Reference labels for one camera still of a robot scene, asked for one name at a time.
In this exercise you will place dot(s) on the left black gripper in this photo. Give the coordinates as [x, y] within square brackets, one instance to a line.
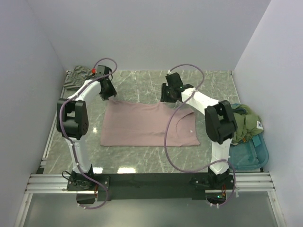
[112, 91]

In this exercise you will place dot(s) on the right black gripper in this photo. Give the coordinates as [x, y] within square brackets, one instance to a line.
[163, 98]

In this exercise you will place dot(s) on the pink tank top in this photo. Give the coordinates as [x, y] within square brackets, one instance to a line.
[145, 125]

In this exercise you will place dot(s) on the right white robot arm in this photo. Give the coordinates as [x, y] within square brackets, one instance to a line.
[220, 125]

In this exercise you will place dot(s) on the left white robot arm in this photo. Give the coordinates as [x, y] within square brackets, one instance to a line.
[73, 124]

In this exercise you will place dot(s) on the striped folded tank top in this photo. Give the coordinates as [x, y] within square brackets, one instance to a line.
[76, 78]

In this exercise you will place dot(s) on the green tank top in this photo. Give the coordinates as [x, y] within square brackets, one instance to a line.
[248, 124]

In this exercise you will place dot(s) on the black base beam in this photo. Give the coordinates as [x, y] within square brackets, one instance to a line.
[151, 186]

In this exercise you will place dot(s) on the teal plastic bin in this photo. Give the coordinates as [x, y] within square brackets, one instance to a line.
[249, 156]

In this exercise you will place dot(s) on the aluminium rail frame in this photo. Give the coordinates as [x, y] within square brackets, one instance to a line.
[47, 204]

